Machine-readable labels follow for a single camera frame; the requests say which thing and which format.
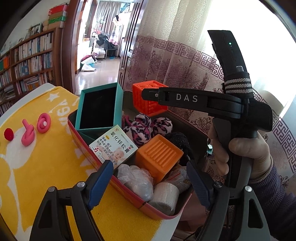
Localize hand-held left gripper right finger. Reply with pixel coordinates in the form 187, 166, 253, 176
186, 160, 271, 241

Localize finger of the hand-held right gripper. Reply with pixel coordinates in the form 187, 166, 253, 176
142, 87, 243, 116

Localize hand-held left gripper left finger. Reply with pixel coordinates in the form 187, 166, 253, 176
30, 159, 114, 241

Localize striped cream sock ball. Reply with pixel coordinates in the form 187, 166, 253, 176
177, 168, 193, 194

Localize red metal tin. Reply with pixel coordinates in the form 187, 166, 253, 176
68, 91, 208, 220

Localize white bandage roll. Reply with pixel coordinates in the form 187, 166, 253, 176
148, 182, 180, 216

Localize pink leopard sock ball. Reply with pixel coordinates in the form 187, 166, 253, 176
151, 117, 173, 139
122, 113, 152, 149

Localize clear plastic bag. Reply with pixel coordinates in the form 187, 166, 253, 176
117, 164, 154, 202

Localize red-orange rubber cube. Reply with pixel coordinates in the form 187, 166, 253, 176
132, 80, 170, 117

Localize white ointment carton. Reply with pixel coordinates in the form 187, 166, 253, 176
89, 125, 138, 169

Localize black sock ball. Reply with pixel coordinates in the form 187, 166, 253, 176
170, 132, 195, 163

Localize orange rubber cube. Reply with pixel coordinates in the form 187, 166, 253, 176
135, 134, 184, 184

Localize teal box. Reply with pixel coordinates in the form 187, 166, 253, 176
75, 83, 123, 130

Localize person's right forearm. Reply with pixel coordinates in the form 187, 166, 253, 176
247, 160, 296, 241

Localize person's right hand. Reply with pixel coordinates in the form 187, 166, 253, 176
207, 130, 274, 182

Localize patterned curtain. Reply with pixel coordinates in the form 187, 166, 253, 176
125, 0, 296, 186

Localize yellow towel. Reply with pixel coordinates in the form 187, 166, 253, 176
0, 86, 162, 241

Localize wooden sliding door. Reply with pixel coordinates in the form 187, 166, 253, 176
118, 0, 145, 87

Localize chair with dark clothes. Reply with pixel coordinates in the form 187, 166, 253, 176
91, 31, 118, 59

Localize pile of clothes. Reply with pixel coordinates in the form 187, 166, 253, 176
80, 54, 98, 72

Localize rows of books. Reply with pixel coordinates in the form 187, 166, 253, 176
0, 34, 55, 112

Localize wooden bookshelf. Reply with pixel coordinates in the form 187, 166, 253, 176
0, 28, 63, 116

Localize green gift box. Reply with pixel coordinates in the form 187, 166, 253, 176
47, 14, 66, 29

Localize red gift box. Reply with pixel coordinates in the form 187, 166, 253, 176
49, 5, 67, 15

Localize pink coiled rubber ring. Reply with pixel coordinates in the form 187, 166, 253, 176
37, 113, 52, 133

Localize photo frame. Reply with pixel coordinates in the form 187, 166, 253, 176
29, 23, 43, 36

